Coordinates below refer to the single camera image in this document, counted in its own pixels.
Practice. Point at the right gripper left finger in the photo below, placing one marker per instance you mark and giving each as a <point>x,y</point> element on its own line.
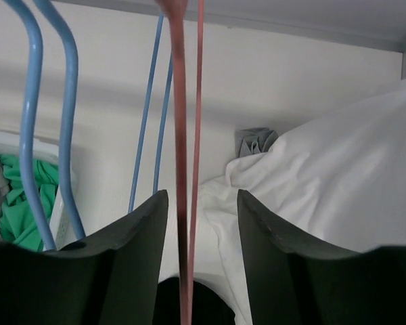
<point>108,277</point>

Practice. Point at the white plastic basket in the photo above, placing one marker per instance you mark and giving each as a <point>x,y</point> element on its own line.
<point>48,152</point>

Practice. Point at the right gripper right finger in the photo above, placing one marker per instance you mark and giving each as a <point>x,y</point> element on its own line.
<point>294,277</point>

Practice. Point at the white tank top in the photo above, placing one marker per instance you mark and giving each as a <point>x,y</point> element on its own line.
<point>340,177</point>

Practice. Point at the dark grey tank top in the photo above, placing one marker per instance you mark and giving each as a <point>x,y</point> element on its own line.
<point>254,141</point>

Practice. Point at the green tank top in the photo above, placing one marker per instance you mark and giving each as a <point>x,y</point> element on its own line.
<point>17,224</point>

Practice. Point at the blue wire hanger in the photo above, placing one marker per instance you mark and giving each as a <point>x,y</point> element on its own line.
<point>28,118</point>
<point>53,17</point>

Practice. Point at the pink wire hanger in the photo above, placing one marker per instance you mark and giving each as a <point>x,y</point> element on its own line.
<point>186,213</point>

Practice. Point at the black tank top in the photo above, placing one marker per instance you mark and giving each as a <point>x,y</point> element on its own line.
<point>208,308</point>

